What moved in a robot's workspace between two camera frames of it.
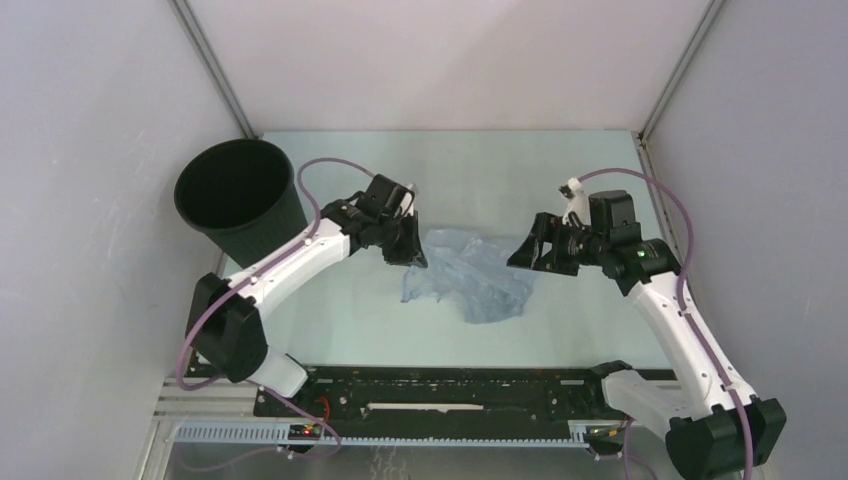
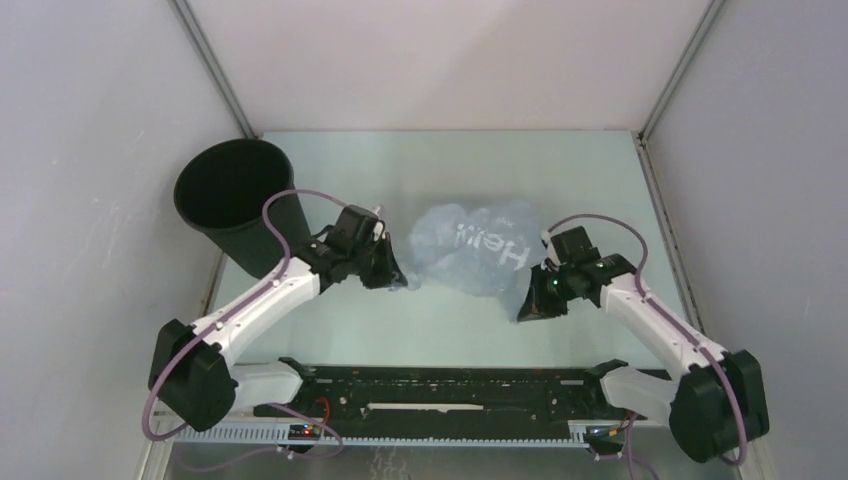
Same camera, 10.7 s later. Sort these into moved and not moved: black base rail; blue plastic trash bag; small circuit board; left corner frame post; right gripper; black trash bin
Moved: right gripper; blue plastic trash bag
Not moved: black trash bin; left corner frame post; small circuit board; black base rail
